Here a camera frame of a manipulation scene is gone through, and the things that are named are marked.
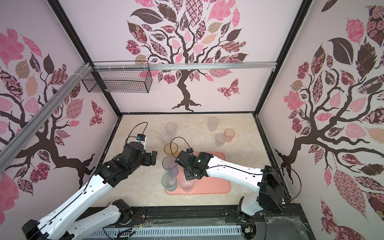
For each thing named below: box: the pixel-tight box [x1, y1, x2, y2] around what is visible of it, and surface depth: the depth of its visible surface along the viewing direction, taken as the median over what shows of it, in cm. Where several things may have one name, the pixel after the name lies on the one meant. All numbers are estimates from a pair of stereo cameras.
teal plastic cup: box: [161, 172, 178, 192], surface depth 83 cm
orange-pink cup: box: [224, 128, 236, 143], surface depth 103 cm
